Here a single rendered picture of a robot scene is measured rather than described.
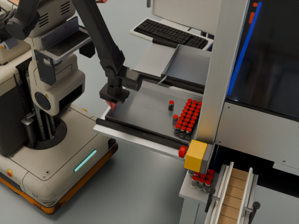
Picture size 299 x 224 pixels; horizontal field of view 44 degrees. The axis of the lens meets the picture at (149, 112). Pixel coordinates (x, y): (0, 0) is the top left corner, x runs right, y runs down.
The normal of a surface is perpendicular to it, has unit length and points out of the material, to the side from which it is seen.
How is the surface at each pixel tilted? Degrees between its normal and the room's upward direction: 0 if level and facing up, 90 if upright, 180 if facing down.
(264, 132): 90
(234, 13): 90
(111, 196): 0
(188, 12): 90
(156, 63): 0
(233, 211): 0
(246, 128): 90
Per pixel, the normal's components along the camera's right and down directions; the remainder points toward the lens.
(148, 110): 0.04, -0.72
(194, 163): -0.36, 0.64
